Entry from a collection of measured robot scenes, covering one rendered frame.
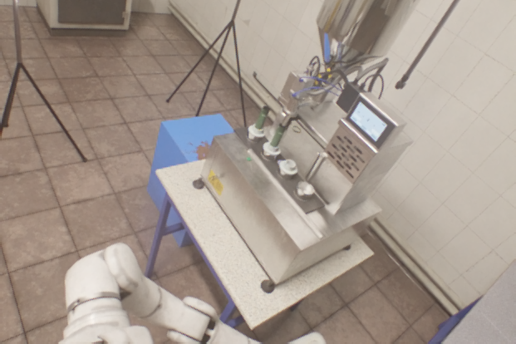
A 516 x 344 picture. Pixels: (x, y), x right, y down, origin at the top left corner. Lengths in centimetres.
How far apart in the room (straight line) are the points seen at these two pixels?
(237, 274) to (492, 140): 177
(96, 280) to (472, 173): 235
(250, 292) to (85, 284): 84
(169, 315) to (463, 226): 223
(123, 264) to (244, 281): 79
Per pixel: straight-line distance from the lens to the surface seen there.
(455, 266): 292
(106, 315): 64
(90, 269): 69
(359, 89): 127
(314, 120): 147
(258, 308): 140
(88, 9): 404
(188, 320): 91
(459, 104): 262
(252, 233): 143
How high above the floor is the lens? 193
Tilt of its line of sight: 38 degrees down
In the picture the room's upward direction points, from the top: 24 degrees clockwise
